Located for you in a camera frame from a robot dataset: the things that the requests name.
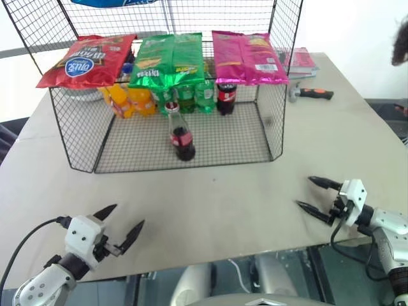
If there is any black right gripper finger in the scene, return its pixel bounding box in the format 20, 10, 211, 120
307, 175, 342, 192
295, 200, 334, 227

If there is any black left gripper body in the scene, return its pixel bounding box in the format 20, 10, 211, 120
92, 235, 127, 261

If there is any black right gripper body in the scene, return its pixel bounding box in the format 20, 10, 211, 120
327, 193, 353, 228

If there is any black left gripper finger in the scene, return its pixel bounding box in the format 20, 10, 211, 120
118, 219, 146, 254
92, 203, 119, 221

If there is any glass cola bottle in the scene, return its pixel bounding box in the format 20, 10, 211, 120
164, 110, 196, 162

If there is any orange soda bottle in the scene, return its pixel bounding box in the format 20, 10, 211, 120
127, 87, 157, 117
98, 84, 135, 120

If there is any plastic cola bottle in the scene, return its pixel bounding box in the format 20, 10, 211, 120
215, 82, 239, 116

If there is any grey rounded leg shell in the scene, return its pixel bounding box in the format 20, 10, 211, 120
170, 263, 218, 306
254, 254, 298, 296

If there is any black furniture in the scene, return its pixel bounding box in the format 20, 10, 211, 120
364, 98, 408, 146

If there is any grey robot chest plate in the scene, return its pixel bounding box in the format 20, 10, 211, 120
203, 292, 321, 306

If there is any dark bulky object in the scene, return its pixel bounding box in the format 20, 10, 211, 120
0, 117, 30, 167

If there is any white round bowl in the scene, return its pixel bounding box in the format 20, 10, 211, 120
62, 85, 103, 103

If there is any red cover book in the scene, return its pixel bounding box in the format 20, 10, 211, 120
280, 47, 316, 71

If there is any pink chip bag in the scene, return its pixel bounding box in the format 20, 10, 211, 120
211, 30, 289, 86

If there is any red chip bag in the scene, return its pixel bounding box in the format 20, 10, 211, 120
35, 33, 138, 89

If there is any dark haired person head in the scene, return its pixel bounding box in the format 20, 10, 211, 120
391, 15, 408, 67

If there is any green chip bag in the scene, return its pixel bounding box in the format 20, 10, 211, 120
127, 32, 205, 90

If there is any blue snack bag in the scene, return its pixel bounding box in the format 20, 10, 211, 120
70, 0, 160, 8

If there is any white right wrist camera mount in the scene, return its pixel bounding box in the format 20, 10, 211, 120
337, 178, 368, 228

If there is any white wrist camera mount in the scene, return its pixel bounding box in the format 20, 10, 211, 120
65, 215, 108, 272
337, 178, 368, 228

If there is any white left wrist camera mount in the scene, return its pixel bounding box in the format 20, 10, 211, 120
65, 215, 108, 272

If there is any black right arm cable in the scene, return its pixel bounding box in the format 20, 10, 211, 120
330, 219, 393, 282

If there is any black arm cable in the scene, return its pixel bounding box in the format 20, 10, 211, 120
0, 215, 73, 291
330, 219, 393, 282

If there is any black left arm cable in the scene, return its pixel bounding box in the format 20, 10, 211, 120
0, 215, 73, 291

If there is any hammer with orange black handle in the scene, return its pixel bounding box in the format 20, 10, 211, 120
288, 82, 335, 103

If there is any thin white cable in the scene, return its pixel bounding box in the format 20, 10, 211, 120
227, 259, 251, 293

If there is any black wire grid shelf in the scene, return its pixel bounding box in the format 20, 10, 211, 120
3, 0, 303, 175

